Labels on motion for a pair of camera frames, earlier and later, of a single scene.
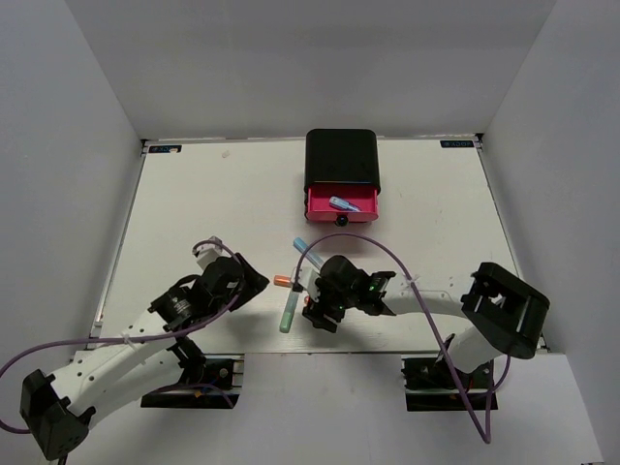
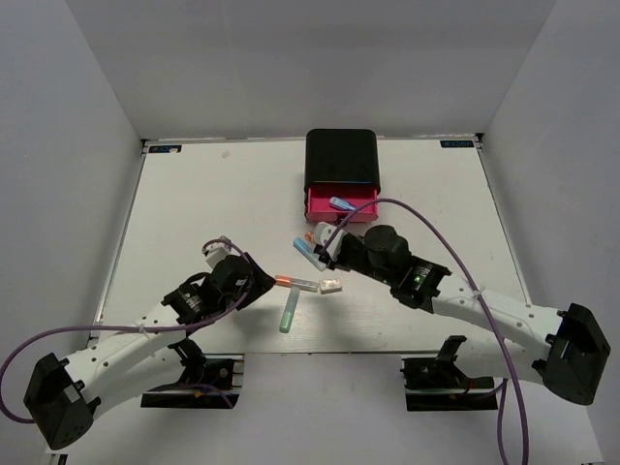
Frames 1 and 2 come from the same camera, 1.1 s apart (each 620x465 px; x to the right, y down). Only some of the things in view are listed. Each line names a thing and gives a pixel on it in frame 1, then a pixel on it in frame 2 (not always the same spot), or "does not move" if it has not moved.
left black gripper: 254,282 does not move
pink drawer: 363,196 does not move
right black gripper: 316,311 → 338,260
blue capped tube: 342,203 does not move
